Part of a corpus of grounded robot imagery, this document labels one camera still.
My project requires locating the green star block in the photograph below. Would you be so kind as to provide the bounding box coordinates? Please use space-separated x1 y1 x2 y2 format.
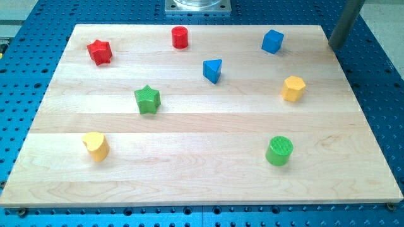
134 85 161 114

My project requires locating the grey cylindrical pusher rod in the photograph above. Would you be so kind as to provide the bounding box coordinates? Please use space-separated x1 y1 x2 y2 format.
328 0 365 49

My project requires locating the blue cube block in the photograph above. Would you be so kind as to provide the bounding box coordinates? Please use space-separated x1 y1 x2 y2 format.
261 30 284 54

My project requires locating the red star block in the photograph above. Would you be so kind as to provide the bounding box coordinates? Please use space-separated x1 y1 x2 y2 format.
86 40 112 66

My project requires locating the yellow hexagon block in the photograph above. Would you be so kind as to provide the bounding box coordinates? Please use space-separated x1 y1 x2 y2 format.
281 76 306 102

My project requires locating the red cylinder block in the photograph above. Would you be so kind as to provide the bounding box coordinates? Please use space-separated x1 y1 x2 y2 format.
171 26 188 49

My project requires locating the green cylinder block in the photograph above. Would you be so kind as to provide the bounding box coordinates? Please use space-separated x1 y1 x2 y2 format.
265 136 294 166

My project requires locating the blue triangle block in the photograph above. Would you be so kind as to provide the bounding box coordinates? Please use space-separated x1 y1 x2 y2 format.
203 59 222 84

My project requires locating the wooden board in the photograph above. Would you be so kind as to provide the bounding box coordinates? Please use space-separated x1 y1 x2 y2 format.
1 24 403 208

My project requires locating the yellow heart block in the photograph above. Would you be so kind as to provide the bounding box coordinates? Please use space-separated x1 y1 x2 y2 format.
82 132 110 162

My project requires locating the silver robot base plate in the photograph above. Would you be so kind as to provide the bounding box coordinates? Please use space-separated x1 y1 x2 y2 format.
165 0 232 13

